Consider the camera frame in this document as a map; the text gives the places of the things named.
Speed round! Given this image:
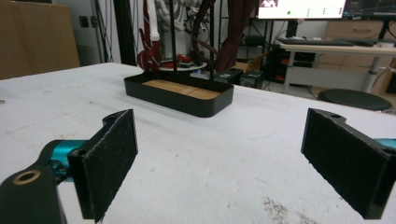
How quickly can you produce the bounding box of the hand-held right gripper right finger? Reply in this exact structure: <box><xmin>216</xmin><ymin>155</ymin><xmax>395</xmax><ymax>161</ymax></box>
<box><xmin>301</xmin><ymin>107</ymin><xmax>396</xmax><ymax>219</ymax></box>

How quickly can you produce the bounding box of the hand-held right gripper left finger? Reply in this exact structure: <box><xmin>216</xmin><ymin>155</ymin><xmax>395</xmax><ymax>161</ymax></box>
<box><xmin>67</xmin><ymin>108</ymin><xmax>138</xmax><ymax>222</ymax></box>

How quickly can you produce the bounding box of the black rack with wooden base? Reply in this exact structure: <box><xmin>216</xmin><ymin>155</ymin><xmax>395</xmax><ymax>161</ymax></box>
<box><xmin>123</xmin><ymin>0</ymin><xmax>235</xmax><ymax>119</ymax></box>

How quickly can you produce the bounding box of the dark maroon bow tie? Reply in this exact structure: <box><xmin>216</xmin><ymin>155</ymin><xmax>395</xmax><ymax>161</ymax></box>
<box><xmin>191</xmin><ymin>0</ymin><xmax>260</xmax><ymax>75</ymax></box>

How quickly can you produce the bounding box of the black round stool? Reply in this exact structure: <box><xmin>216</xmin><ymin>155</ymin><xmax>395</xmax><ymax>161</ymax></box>
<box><xmin>317</xmin><ymin>88</ymin><xmax>394</xmax><ymax>112</ymax></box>

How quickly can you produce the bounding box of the beige office desk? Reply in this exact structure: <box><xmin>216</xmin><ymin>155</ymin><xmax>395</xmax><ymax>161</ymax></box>
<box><xmin>279</xmin><ymin>42</ymin><xmax>396</xmax><ymax>94</ymax></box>

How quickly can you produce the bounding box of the black computer tower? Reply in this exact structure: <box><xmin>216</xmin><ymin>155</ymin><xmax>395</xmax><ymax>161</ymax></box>
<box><xmin>269</xmin><ymin>46</ymin><xmax>318</xmax><ymax>84</ymax></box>

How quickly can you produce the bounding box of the black keyboard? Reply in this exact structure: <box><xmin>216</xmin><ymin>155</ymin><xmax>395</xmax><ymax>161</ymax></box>
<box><xmin>276</xmin><ymin>36</ymin><xmax>356</xmax><ymax>48</ymax></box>

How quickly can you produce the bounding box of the dark green box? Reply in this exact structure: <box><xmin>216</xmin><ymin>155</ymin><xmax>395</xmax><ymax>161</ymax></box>
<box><xmin>239</xmin><ymin>70</ymin><xmax>265</xmax><ymax>90</ymax></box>

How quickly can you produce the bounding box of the round white side table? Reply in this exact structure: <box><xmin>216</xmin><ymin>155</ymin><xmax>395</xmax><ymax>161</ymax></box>
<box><xmin>158</xmin><ymin>61</ymin><xmax>208</xmax><ymax>73</ymax></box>

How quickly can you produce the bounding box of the black pillar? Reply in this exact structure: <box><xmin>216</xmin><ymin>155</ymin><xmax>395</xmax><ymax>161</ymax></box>
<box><xmin>112</xmin><ymin>0</ymin><xmax>138</xmax><ymax>67</ymax></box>

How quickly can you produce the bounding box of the wooden cabinet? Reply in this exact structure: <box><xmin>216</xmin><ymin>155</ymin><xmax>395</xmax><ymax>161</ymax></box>
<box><xmin>323</xmin><ymin>20</ymin><xmax>396</xmax><ymax>76</ymax></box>

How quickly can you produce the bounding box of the open cardboard box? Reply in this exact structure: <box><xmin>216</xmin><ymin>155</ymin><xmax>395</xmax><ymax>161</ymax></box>
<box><xmin>232</xmin><ymin>51</ymin><xmax>271</xmax><ymax>74</ymax></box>

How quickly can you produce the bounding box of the brown cardboard sheet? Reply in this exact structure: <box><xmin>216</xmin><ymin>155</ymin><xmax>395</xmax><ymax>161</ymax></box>
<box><xmin>0</xmin><ymin>0</ymin><xmax>81</xmax><ymax>81</ymax></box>

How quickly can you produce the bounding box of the black box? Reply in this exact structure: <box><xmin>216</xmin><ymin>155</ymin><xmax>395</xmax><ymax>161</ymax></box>
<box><xmin>214</xmin><ymin>68</ymin><xmax>245</xmax><ymax>86</ymax></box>

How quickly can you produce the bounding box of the dark computer monitor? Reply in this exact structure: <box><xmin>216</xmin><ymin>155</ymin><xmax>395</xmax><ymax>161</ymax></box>
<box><xmin>344</xmin><ymin>0</ymin><xmax>396</xmax><ymax>21</ymax></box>

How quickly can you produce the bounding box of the bright computer monitor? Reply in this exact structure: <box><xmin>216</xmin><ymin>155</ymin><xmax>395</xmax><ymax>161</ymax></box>
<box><xmin>257</xmin><ymin>0</ymin><xmax>347</xmax><ymax>21</ymax></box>

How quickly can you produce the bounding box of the black wall socket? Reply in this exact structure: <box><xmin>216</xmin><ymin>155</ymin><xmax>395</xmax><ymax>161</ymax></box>
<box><xmin>78</xmin><ymin>15</ymin><xmax>91</xmax><ymax>29</ymax></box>

